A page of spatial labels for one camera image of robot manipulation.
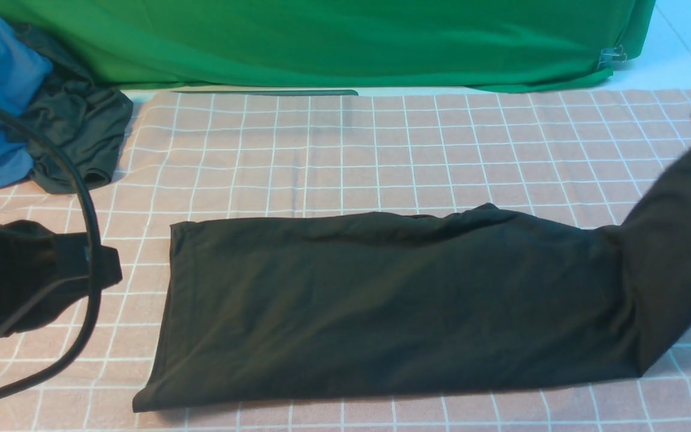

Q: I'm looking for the metal binder clip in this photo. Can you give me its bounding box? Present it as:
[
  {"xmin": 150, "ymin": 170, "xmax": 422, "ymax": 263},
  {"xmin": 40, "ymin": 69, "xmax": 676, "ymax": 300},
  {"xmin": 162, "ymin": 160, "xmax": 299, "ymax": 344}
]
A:
[{"xmin": 597, "ymin": 46, "xmax": 627, "ymax": 70}]

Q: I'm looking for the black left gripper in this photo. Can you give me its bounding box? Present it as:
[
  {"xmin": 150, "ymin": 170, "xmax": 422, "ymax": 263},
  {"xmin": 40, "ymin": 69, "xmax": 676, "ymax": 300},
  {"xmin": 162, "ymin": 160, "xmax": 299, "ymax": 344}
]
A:
[{"xmin": 0, "ymin": 220, "xmax": 123, "ymax": 338}]

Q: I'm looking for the pink white-grid tablecloth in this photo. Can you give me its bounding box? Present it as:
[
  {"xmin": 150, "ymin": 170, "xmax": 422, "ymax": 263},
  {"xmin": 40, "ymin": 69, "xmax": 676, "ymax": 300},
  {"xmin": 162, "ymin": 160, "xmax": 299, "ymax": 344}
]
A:
[{"xmin": 0, "ymin": 88, "xmax": 691, "ymax": 431}]

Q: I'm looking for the green backdrop cloth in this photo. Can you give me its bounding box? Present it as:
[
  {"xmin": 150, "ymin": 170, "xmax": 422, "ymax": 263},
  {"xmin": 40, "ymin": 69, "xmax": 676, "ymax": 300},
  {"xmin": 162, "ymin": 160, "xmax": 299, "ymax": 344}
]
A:
[{"xmin": 0, "ymin": 1, "xmax": 655, "ymax": 94}]

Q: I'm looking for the black left camera cable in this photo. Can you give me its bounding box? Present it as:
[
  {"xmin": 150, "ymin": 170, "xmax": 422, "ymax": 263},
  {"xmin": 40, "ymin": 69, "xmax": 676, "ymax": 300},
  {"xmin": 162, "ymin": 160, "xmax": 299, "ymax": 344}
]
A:
[{"xmin": 0, "ymin": 90, "xmax": 104, "ymax": 412}]

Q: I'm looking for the dark gray crumpled garment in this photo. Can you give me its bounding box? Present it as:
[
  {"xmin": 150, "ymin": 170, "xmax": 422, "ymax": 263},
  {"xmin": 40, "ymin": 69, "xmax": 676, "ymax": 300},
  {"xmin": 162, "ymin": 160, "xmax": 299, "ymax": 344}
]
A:
[{"xmin": 12, "ymin": 23, "xmax": 134, "ymax": 190}]

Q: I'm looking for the dark gray long-sleeved shirt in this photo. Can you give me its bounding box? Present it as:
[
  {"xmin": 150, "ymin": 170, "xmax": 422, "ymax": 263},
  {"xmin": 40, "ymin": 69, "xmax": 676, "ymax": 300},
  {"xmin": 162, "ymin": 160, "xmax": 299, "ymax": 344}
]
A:
[{"xmin": 132, "ymin": 149, "xmax": 691, "ymax": 413}]

